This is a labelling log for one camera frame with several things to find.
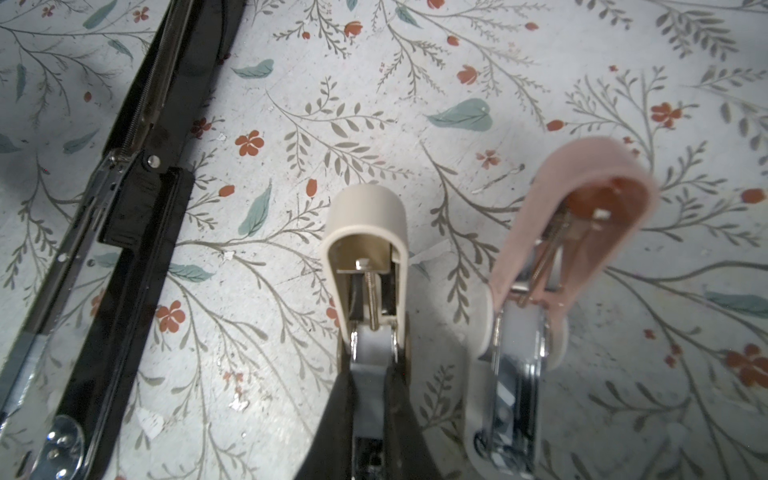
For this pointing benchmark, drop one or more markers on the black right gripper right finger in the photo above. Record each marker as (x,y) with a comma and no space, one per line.
(406,453)

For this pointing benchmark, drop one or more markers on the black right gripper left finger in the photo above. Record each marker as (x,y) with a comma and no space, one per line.
(329,456)

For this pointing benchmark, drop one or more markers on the beige mini stapler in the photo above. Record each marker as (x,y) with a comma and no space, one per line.
(362,255)

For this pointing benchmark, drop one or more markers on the black long stapler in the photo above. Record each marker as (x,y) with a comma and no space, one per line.
(68,375)

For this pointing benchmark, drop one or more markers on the pink mini stapler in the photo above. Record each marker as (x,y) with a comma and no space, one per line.
(585,201)

